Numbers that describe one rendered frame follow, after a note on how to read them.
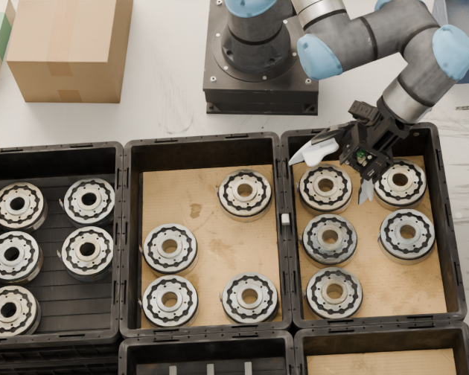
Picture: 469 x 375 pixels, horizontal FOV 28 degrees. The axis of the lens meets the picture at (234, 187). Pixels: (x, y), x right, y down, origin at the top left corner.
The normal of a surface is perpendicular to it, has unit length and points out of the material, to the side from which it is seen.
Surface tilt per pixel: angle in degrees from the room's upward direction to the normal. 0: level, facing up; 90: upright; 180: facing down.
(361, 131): 42
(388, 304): 0
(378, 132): 57
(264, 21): 93
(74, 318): 0
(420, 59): 48
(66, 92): 90
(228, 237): 0
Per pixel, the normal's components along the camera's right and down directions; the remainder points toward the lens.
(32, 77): -0.05, 0.88
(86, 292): -0.06, -0.47
